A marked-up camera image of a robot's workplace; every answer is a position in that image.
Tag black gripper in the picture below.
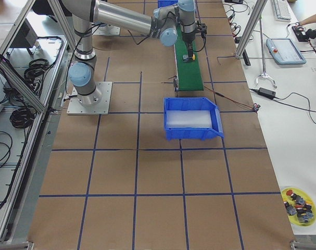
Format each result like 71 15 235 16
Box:
182 22 207 59

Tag yellow push button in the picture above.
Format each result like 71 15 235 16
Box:
182 54 196 63

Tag person forearm at desk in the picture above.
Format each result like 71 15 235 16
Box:
299 14 316 26

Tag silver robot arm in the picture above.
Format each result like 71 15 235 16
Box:
63 1 207 107

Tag blue bin with buttons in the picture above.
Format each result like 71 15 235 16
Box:
157 0 178 8

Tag yellow plate of spare buttons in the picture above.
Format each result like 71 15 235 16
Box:
281 187 316 227

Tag green conveyor belt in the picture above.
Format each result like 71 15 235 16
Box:
174 27 204 92

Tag blue empty destination bin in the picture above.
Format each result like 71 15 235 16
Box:
163 97 224 140

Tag white foam pad destination bin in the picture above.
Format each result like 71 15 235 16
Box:
165 110 212 129

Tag grey teach pendant tablet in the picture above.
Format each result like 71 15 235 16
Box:
266 38 307 65

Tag black power brick on desk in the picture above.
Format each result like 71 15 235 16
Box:
258 87 276 99

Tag white keyboard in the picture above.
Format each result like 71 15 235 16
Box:
271 0 291 22

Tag right aluminium frame post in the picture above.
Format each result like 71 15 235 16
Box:
235 0 267 59

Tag red and black wires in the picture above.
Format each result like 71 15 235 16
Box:
203 85 260 113

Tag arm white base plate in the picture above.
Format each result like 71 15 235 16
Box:
67 82 112 115

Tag coiled black cables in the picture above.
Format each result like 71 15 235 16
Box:
9 58 50 130

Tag left aluminium frame rail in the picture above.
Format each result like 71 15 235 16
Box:
0 1 62 249

